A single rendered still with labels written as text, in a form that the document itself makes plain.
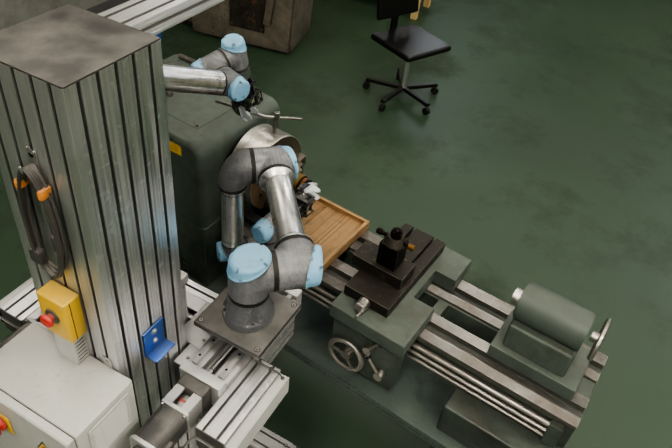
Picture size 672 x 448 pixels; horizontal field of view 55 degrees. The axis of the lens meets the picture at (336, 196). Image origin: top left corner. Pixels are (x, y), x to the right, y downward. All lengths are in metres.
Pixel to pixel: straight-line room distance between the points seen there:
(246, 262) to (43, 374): 0.56
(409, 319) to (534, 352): 0.42
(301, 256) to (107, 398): 0.59
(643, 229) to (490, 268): 1.20
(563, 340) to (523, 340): 0.13
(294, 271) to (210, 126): 0.90
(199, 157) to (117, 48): 1.13
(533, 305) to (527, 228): 2.14
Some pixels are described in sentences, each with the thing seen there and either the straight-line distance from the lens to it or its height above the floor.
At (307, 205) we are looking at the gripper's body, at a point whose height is 1.10.
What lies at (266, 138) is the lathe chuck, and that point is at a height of 1.24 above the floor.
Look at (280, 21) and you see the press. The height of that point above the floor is 0.31.
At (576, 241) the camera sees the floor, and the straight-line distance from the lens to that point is 4.31.
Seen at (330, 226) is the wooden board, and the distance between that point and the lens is 2.59.
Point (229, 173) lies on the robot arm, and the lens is 2.03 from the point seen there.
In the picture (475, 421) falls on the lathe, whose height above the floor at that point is 0.68.
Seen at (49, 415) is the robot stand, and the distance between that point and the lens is 1.69.
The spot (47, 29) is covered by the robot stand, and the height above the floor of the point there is 2.03.
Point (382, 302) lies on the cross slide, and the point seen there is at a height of 0.97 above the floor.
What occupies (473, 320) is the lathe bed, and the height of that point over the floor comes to 0.83.
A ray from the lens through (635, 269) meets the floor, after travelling 4.30.
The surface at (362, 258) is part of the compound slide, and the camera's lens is 2.28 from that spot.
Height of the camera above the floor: 2.61
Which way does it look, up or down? 39 degrees down
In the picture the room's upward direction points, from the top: 7 degrees clockwise
